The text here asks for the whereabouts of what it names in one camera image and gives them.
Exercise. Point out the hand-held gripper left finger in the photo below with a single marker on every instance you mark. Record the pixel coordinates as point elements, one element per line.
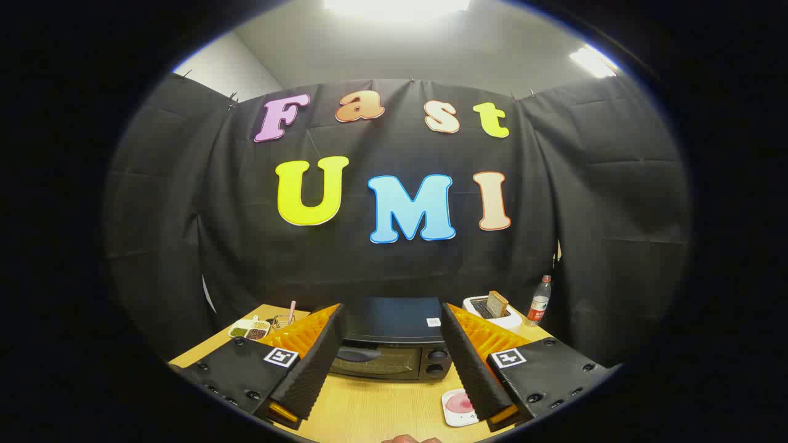
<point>311,369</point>

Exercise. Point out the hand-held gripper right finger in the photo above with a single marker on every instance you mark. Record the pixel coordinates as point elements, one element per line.
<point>474,369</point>

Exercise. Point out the pink ham slice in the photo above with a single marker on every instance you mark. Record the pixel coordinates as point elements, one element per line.
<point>458,404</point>

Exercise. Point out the white square plate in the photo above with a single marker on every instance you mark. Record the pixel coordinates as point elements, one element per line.
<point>452,419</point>

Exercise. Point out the black toaster oven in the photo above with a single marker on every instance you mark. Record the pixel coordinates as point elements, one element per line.
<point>394,320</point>

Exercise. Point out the white pop-up toaster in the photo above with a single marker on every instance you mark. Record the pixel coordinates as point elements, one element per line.
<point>510,320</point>

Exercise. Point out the pink stick utensil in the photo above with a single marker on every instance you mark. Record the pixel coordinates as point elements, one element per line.
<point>292,309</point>

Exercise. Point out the brown bread slice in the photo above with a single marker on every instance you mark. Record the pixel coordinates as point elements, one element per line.
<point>497,303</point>

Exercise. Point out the white divided dish of beans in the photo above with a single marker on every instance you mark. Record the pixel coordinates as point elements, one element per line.
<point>249,330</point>

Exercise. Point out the clear plastic water bottle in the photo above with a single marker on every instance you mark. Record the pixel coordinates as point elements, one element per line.
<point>538,304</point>

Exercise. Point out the black backdrop cloth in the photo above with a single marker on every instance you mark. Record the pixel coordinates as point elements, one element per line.
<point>381,271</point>

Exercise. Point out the small ceiling light panel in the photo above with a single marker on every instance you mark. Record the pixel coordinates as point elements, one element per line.
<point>592,61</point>

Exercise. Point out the large ceiling light panel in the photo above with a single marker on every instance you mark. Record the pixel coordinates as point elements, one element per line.
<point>397,6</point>

